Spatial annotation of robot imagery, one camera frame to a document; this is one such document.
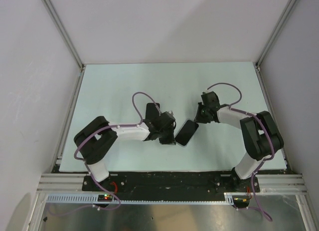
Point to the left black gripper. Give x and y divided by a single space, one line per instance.
170 139

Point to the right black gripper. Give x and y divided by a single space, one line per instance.
198 118

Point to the clear phone case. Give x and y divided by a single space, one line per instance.
183 145

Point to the dark blue smartphone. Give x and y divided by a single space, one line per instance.
187 132

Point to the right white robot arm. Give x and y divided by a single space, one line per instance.
261 136

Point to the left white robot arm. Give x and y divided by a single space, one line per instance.
95 140

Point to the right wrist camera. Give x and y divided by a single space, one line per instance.
210 100

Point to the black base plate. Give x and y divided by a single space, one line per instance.
171 186

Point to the aluminium frame rail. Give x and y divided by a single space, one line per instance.
282 185

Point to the right aluminium corner post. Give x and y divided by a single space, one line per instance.
280 24

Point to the aluminium corner post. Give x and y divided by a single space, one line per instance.
48 4
280 24

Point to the left aluminium corner post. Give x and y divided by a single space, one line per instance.
48 4

